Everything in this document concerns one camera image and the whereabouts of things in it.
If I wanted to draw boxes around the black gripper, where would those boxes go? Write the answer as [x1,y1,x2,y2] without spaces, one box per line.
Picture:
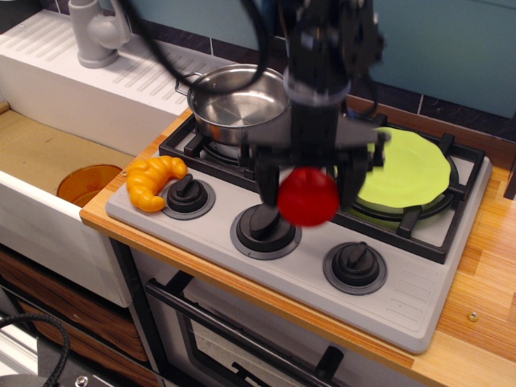
[241,102,389,208]

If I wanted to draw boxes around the red plastic apple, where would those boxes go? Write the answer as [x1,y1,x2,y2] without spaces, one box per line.
[277,167,340,227]

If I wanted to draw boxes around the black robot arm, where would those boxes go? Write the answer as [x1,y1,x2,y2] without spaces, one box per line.
[212,1,387,207]

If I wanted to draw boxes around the stainless steel pot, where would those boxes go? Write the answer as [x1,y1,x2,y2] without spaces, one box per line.
[175,64,291,145]

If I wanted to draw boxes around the black middle stove knob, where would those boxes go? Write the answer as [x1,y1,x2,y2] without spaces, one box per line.
[230,204,302,260]

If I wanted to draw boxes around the black stove knob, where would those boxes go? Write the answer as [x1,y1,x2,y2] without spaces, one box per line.
[323,242,387,296]
[230,204,302,260]
[161,173,216,221]

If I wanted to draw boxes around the light green plate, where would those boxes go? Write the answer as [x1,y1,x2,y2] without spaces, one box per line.
[358,127,452,209]

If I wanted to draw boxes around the black right stove knob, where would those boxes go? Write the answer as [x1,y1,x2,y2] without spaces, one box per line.
[323,242,387,296]

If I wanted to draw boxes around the black left stove knob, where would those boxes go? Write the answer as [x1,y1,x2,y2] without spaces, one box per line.
[161,173,216,221]

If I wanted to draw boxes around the grey toy stove top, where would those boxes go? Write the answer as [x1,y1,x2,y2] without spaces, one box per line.
[105,100,493,355]

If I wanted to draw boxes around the black right burner grate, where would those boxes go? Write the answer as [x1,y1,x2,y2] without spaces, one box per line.
[333,114,485,264]

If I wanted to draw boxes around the black burner grate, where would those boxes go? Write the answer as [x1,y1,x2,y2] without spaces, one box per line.
[159,114,258,193]
[333,114,485,264]

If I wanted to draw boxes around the black left burner grate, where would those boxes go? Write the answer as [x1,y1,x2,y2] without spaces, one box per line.
[159,114,258,193]

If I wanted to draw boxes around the yellow plastic croissant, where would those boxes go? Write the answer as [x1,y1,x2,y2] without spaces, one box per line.
[126,156,188,213]

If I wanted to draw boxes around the toy oven door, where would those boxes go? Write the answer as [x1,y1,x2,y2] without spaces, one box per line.
[147,272,413,386]

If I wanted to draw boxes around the orange sink drain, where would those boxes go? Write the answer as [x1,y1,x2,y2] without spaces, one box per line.
[56,164,122,207]

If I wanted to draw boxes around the white toy sink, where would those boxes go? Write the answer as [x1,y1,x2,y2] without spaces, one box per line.
[1,10,187,307]

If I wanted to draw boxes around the grey toy faucet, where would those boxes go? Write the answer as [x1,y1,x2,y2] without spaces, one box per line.
[69,0,131,69]

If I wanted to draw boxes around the wooden drawer fronts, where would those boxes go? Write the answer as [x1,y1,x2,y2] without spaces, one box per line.
[1,246,159,386]

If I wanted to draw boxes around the black oven door handle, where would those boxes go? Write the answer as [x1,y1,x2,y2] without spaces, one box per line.
[145,278,343,386]

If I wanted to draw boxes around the black braided cable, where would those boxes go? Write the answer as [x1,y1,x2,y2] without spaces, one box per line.
[0,314,72,387]

